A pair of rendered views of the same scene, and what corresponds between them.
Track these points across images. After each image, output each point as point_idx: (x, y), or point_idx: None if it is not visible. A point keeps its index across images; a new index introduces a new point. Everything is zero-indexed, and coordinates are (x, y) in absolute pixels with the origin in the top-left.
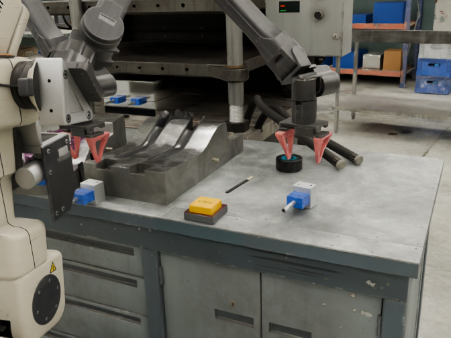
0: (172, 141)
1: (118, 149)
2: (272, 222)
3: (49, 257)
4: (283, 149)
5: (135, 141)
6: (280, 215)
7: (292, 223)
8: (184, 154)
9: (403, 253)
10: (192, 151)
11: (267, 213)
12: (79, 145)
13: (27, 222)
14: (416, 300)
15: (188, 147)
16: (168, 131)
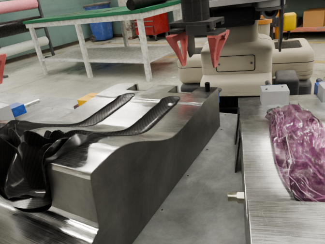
0: (87, 128)
1: (183, 118)
2: (50, 106)
3: (202, 76)
4: (3, 70)
5: (154, 136)
6: (38, 112)
7: (37, 107)
8: (81, 114)
9: (6, 96)
10: (68, 119)
11: (45, 113)
12: (210, 54)
13: (206, 45)
14: None
15: (68, 123)
16: (84, 130)
